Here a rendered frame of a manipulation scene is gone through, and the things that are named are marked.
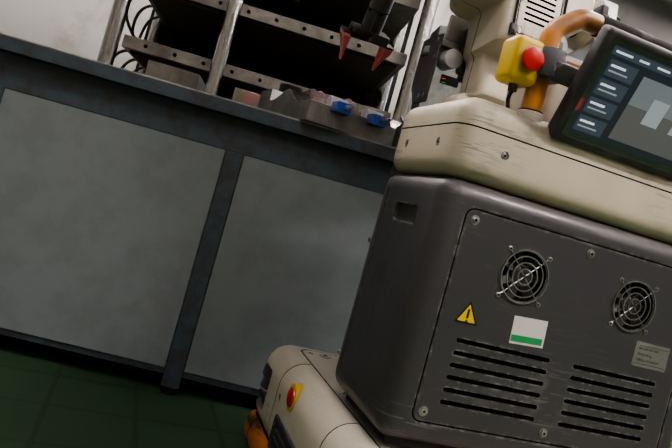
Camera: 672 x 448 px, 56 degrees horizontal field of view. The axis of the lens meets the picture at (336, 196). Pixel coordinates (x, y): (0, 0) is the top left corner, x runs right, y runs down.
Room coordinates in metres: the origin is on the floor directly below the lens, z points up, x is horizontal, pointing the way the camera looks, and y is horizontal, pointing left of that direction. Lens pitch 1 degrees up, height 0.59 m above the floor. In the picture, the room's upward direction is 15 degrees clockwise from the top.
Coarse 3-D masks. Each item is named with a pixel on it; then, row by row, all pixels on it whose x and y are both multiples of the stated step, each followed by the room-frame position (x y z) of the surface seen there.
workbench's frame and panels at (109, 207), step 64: (0, 64) 1.64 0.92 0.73; (64, 64) 1.61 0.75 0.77; (0, 128) 1.65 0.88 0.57; (64, 128) 1.66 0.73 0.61; (128, 128) 1.68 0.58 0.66; (192, 128) 1.70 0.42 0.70; (256, 128) 1.71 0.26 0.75; (320, 128) 1.68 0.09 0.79; (0, 192) 1.65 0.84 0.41; (64, 192) 1.67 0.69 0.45; (128, 192) 1.69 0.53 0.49; (192, 192) 1.70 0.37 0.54; (256, 192) 1.72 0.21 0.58; (320, 192) 1.74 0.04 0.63; (0, 256) 1.66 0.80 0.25; (64, 256) 1.67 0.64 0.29; (128, 256) 1.69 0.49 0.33; (192, 256) 1.71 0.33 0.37; (256, 256) 1.73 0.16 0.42; (320, 256) 1.75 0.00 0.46; (0, 320) 1.66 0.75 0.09; (64, 320) 1.68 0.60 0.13; (128, 320) 1.70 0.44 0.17; (192, 320) 1.71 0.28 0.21; (256, 320) 1.73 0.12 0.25; (320, 320) 1.75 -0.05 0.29; (256, 384) 1.74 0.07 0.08
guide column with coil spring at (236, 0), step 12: (240, 0) 2.47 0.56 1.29; (228, 12) 2.47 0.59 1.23; (240, 12) 2.49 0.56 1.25; (228, 24) 2.47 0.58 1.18; (228, 36) 2.47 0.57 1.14; (216, 48) 2.47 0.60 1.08; (228, 48) 2.48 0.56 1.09; (216, 60) 2.47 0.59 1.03; (216, 72) 2.47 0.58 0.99; (216, 84) 2.47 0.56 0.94
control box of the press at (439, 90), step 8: (440, 32) 2.67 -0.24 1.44; (440, 72) 2.67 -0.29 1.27; (448, 72) 2.67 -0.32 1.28; (432, 80) 2.67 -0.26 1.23; (440, 80) 2.67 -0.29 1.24; (448, 80) 2.67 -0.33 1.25; (456, 80) 2.68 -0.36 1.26; (432, 88) 2.67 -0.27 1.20; (440, 88) 2.67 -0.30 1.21; (448, 88) 2.68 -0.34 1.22; (456, 88) 2.68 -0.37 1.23; (432, 96) 2.67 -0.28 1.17; (440, 96) 2.67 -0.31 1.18; (448, 96) 2.68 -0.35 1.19; (416, 104) 2.71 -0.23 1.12; (424, 104) 2.67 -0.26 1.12; (432, 104) 2.67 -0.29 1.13
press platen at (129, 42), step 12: (132, 36) 2.47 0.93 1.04; (132, 48) 2.48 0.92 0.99; (144, 48) 2.48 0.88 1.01; (156, 48) 2.49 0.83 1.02; (168, 48) 2.49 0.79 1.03; (168, 60) 2.51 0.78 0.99; (180, 60) 2.50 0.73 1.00; (192, 60) 2.50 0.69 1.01; (204, 60) 2.51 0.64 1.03; (228, 72) 2.52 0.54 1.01; (240, 72) 2.52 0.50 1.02; (252, 72) 2.53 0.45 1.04; (252, 84) 2.53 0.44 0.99; (264, 84) 2.53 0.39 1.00; (276, 84) 2.54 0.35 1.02; (360, 108) 2.58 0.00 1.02; (372, 108) 2.58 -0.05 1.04
